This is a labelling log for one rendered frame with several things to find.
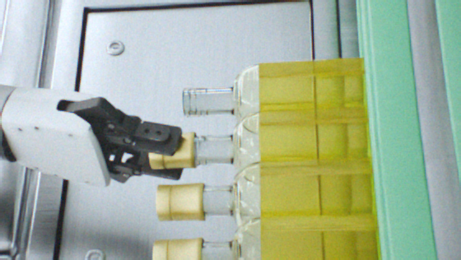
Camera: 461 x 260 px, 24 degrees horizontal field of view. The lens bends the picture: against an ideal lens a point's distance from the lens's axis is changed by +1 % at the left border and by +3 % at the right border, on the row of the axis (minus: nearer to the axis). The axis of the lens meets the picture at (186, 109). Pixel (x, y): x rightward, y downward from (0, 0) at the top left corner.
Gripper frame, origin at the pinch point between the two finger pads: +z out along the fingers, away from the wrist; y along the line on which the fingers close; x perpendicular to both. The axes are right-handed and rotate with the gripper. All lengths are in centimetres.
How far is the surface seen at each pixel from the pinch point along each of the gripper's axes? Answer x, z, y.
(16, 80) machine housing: 14.0, -24.5, -12.9
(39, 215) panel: -3.2, -14.6, -12.2
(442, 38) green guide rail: 7.5, 24.2, 13.5
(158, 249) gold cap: -11.0, 3.4, 1.5
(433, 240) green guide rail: -11.4, 26.5, 13.4
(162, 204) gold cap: -6.5, 2.4, 1.4
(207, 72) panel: 19.5, -2.3, -12.7
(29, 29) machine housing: 21.7, -25.9, -12.9
